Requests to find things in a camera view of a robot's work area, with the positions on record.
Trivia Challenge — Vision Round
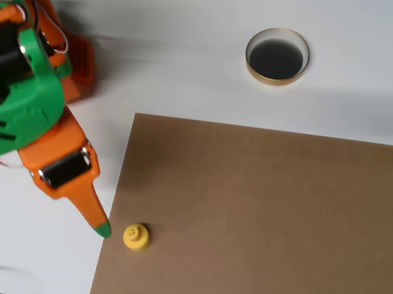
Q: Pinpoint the white paper sheet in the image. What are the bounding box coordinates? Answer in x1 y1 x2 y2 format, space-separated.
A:
0 0 393 294

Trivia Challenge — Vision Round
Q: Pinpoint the round gold-rimmed dish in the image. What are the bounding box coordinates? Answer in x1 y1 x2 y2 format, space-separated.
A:
240 22 314 92

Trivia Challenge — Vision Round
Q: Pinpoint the brown cardboard sheet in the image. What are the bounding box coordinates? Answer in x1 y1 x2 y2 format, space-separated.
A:
88 100 393 294

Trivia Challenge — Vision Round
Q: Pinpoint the small yellow plastic piece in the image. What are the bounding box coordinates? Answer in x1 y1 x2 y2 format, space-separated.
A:
121 220 153 255

